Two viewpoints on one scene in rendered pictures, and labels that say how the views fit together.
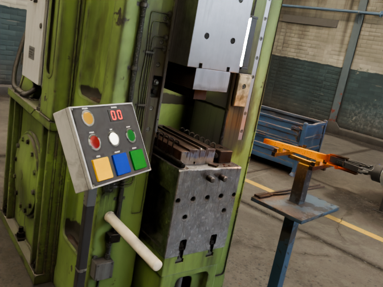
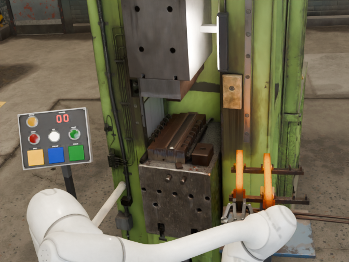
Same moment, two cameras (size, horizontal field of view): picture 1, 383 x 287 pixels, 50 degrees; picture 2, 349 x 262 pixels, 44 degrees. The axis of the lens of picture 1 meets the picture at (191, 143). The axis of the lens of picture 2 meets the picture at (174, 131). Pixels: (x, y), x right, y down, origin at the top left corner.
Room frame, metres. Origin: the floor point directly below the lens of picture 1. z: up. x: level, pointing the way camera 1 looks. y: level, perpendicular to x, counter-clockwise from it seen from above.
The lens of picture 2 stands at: (0.93, -1.68, 2.09)
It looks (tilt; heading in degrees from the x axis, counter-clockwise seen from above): 28 degrees down; 58
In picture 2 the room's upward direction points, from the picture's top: 4 degrees counter-clockwise
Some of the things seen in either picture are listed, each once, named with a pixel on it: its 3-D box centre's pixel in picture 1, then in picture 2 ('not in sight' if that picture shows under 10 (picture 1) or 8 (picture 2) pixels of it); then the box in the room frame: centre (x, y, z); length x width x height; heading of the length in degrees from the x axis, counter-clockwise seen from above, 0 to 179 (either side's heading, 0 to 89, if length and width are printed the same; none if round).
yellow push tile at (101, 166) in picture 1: (101, 169); (36, 157); (1.33, 0.28, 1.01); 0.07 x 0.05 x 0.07; 153
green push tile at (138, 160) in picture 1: (137, 159); (76, 153); (1.51, 0.19, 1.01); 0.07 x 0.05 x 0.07; 153
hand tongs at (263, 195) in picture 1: (292, 190); (291, 214); (2.20, -0.60, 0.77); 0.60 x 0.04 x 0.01; 132
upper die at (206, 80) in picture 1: (186, 73); (174, 73); (2.05, 0.09, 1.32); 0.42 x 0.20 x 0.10; 38
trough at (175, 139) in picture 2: (179, 136); (182, 129); (2.07, 0.07, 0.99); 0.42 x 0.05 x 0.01; 38
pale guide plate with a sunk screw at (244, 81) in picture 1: (241, 90); (232, 91); (2.18, -0.21, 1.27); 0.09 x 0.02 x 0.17; 128
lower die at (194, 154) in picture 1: (174, 143); (178, 135); (2.05, 0.09, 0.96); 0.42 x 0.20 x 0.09; 38
